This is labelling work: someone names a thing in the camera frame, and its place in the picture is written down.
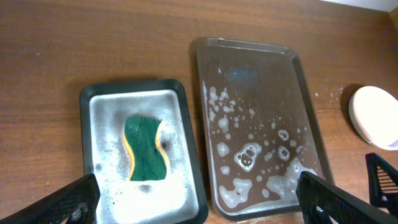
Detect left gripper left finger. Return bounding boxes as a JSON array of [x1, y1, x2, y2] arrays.
[[1, 174, 100, 223]]

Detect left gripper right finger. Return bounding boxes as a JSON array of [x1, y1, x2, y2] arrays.
[[296, 171, 397, 224]]

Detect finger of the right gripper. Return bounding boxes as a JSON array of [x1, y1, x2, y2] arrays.
[[365, 153, 397, 217]]

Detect pink stained plate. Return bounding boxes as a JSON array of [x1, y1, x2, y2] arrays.
[[348, 86, 397, 151]]

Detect green and yellow sponge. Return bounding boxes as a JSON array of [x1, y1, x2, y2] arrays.
[[123, 116, 170, 182]]

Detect small black soapy tray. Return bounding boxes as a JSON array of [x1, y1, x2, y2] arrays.
[[80, 79, 208, 223]]

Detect large brown serving tray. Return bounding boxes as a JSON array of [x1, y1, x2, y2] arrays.
[[191, 37, 333, 222]]

